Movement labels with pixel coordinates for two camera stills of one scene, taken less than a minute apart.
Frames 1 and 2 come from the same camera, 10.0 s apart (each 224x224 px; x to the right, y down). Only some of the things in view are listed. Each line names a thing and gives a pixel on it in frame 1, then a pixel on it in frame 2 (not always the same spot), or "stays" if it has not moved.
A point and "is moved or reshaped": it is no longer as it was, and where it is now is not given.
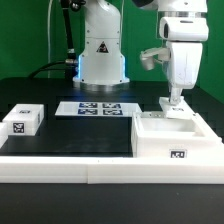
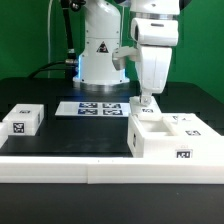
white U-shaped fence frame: [111, 170] stays
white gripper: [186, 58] → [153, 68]
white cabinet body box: [156, 135] stays
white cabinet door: [177, 111] → [187, 125]
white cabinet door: [153, 114] is moved or reshaped
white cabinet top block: [24, 119] stays
